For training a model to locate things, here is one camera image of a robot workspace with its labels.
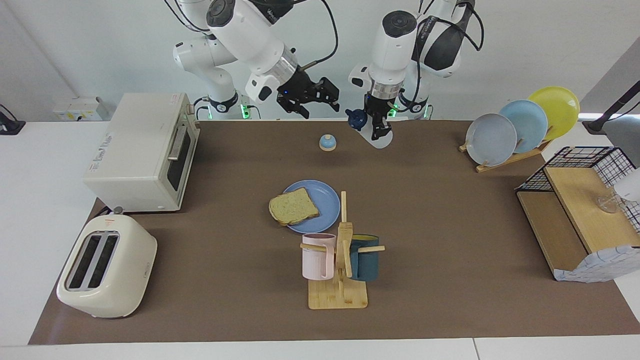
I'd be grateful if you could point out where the toasted bread slice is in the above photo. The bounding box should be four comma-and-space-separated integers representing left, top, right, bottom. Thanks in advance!
268, 187, 320, 226

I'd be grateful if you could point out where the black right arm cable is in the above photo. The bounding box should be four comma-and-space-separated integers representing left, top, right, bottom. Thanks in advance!
295, 0, 340, 72

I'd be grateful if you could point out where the wooden plate rack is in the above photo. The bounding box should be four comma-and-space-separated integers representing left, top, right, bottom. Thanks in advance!
459, 125, 554, 174

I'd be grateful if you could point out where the dark teal mug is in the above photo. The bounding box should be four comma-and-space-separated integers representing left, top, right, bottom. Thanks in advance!
348, 234, 380, 282

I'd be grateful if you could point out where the wooden mug tree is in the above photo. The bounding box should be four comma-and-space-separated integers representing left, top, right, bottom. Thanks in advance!
300, 190, 386, 310

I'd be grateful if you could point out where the squeeze bottle with navy cap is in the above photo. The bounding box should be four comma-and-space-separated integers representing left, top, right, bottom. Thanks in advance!
346, 108, 395, 150

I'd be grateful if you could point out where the light blue round plate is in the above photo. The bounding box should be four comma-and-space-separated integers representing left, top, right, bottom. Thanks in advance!
499, 99, 549, 154

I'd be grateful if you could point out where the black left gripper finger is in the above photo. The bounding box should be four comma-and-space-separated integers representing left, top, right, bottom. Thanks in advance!
372, 116, 394, 141

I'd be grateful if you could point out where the cream two-slot toaster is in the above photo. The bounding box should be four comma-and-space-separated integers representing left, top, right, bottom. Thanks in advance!
56, 214, 158, 319

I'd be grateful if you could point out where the black stand base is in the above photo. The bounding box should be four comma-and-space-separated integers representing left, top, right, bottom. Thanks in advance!
0, 104, 26, 136

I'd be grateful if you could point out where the black camera stand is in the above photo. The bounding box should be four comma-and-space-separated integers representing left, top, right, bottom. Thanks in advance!
582, 80, 640, 135

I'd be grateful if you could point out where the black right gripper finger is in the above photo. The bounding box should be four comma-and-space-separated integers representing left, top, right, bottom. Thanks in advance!
312, 77, 341, 112
276, 95, 311, 120

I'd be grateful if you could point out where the white checkered cloth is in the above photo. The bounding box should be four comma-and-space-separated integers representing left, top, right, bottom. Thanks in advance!
554, 245, 640, 284

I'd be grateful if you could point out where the brown table mat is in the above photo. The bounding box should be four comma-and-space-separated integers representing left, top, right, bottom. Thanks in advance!
28, 119, 640, 346

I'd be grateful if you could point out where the white toaster oven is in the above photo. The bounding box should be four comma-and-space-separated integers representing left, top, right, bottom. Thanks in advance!
82, 92, 201, 213

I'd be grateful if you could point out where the yellow round plate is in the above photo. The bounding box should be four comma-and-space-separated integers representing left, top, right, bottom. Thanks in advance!
528, 86, 581, 142

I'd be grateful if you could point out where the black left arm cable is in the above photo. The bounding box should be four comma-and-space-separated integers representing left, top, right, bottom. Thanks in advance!
412, 0, 486, 52

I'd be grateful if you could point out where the clear glass cup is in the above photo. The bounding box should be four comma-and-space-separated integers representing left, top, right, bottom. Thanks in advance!
596, 192, 623, 214

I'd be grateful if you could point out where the pink mug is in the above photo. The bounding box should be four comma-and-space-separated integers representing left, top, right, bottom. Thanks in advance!
301, 233, 337, 281

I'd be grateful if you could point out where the grey round plate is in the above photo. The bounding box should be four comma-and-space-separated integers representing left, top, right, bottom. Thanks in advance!
465, 113, 518, 167

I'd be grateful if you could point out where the wooden shelf with wire frame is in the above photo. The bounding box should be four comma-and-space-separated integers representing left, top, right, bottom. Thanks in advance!
515, 146, 640, 281

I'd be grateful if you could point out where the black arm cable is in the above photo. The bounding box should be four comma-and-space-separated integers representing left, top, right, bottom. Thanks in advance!
412, 0, 486, 52
295, 0, 340, 72

